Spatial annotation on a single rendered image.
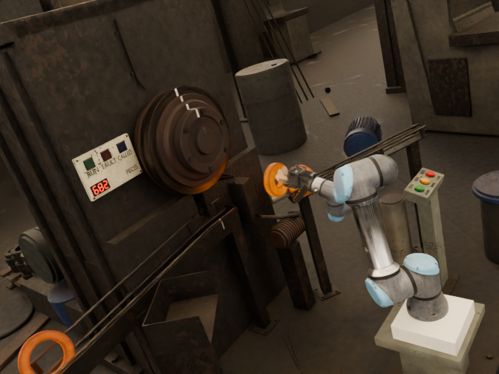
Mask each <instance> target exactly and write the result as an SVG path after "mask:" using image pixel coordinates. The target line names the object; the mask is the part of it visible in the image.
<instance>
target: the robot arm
mask: <svg viewBox="0 0 499 374"><path fill-rule="evenodd" d="M299 166H300V167H302V168H300V167H299ZM397 175H398V167H397V164H396V162H395V161H394V160H393V159H392V158H390V157H389V156H386V155H383V154H375V155H372V156H369V157H366V158H364V159H361V160H358V161H356V162H354V163H350V164H346V165H344V166H342V167H341V168H338V169H336V171H335V173H334V176H333V182H331V181H329V180H326V179H323V178H321V177H316V173H315V172H312V171H308V170H307V168H306V167H304V166H301V165H296V166H294V167H293V168H291V169H290V170H289V171H288V170H287V167H286V166H283V167H282V170H281V169H279V170H278V173H277V175H276V176H275V178H276V179H277V181H279V182H280V184H282V185H283V186H286V187H289V188H294V189H299V188H300V189H301V190H300V191H299V193H297V194H296V197H295V198H294V200H295V201H296V202H297V203H298V202H299V201H300V200H303V199H304V196H305V195H306V193H307V192H311V193H313V194H316V195H319V196H320V197H324V198H326V202H327V215H328V217H329V219H330V220H332V221H334V222H339V221H341V220H343V219H344V217H345V214H346V213H348V212H350V211H353V215H354V218H355V221H356V224H357V227H358V230H359V234H360V237H361V239H362V243H363V246H364V249H365V253H366V255H367V258H368V262H369V265H370V269H369V270H368V277H369V278H367V280H365V285H366V287H367V289H368V291H369V293H370V295H371V297H372V298H373V299H374V301H375V302H376V303H377V304H378V305H379V306H381V307H387V306H390V305H394V304H396V303H398V302H400V301H403V300H405V299H407V301H406V308H407V311H408V314H409V315H410V316H411V317H412V318H414V319H416V320H418V321H425V322H432V321H438V320H440V319H442V318H444V317H445V316H446V315H447V313H448V311H449V305H448V301H447V300H446V298H445V296H444V294H443V292H442V290H441V284H440V269H439V267H438V263H437V261H436V260H435V259H434V258H433V257H432V256H430V255H427V254H423V253H414V254H410V255H408V256H406V257H405V259H404V261H403V263H404V264H403V265H401V266H400V265H399V264H398V263H396V262H394V260H393V258H392V255H391V250H390V248H389V245H388V241H387V238H386V236H385V231H384V229H383V226H382V221H381V219H380V216H379V212H378V209H377V207H376V197H377V195H378V193H379V192H380V191H381V190H382V189H383V188H384V187H385V186H388V185H390V184H391V183H392V182H393V181H394V180H395V179H396V178H397Z"/></svg>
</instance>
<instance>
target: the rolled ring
mask: <svg viewBox="0 0 499 374"><path fill-rule="evenodd" d="M46 340H53V341H56V342H57V343H59V344H60V345H61V347H62V349H63V352H64V357H63V361H62V363H61V365H60V367H59V368H58V369H57V370H56V371H55V372H53V373H51V374H55V373H56V372H58V371H59V370H60V369H61V368H62V367H63V366H64V365H65V364H66V363H67V362H68V361H69V360H70V359H71V358H72V357H73V356H74V355H75V349H74V345H73V343H72V341H71V339H70V338H69V337H68V336H67V335H66V334H64V333H62V332H60V331H56V330H45V331H41V332H38V333H36V334H35V335H32V336H31V337H30V338H29V339H27V340H26V342H25V343H24V344H23V346H22V348H21V349H20V351H19V356H18V368H19V372H20V374H36V373H35V372H34V371H33V370H32V369H31V366H30V354H31V353H32V351H33V349H34V347H35V346H36V345H37V344H39V343H41V342H43V341H46Z"/></svg>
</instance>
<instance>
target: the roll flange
mask: <svg viewBox="0 0 499 374"><path fill-rule="evenodd" d="M174 88H177V87H173V88H167V89H165V90H163V91H161V92H159V93H158V94H157V95H155V96H154V97H153V98H152V99H151V100H150V102H149V103H148V104H147V106H146V107H145V108H144V109H143V110H142V111H141V113H140V115H139V116H138V118H137V122H136V125H135V128H134V150H135V154H136V156H137V159H138V161H139V164H140V166H141V168H142V169H143V170H144V172H145V173H146V174H147V175H148V176H149V177H150V178H151V179H152V180H153V181H154V182H155V183H156V184H157V185H159V187H161V188H163V189H165V190H167V191H170V192H173V193H178V194H182V193H179V192H176V191H174V190H171V189H169V188H167V187H165V186H163V185H162V184H160V183H159V182H158V181H157V180H156V179H155V178H154V176H153V175H152V174H151V172H150V171H149V169H148V167H147V165H146V162H145V160H144V157H143V151H142V146H141V132H142V127H143V120H144V118H145V116H146V113H147V111H148V109H149V107H150V106H151V104H152V103H153V102H154V101H155V100H156V98H158V97H159V96H160V95H162V94H164V93H165V92H167V91H170V90H172V89H174Z"/></svg>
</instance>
